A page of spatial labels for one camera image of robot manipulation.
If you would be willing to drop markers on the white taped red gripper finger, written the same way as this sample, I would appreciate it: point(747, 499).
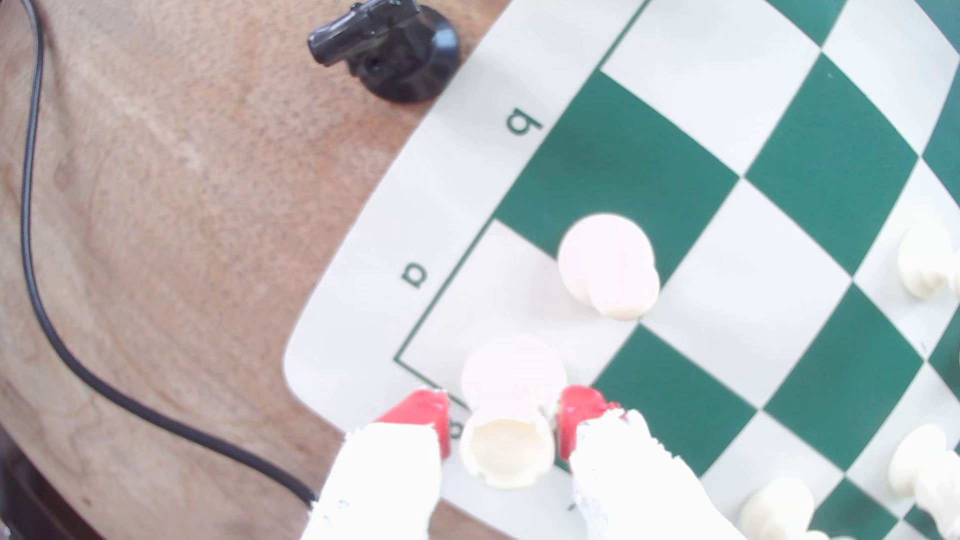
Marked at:
point(630, 480)
point(382, 480)

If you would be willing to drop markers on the white chess rook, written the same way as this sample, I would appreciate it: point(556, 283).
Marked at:
point(510, 420)

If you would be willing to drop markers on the white chess piece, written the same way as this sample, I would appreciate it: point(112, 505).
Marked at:
point(941, 491)
point(926, 259)
point(776, 510)
point(913, 457)

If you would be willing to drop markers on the white chess pawn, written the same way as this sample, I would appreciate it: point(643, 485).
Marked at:
point(609, 264)

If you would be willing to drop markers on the green and white chess mat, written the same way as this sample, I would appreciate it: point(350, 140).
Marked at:
point(750, 225)

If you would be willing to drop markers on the black chess knight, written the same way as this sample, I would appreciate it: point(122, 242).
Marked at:
point(397, 49)

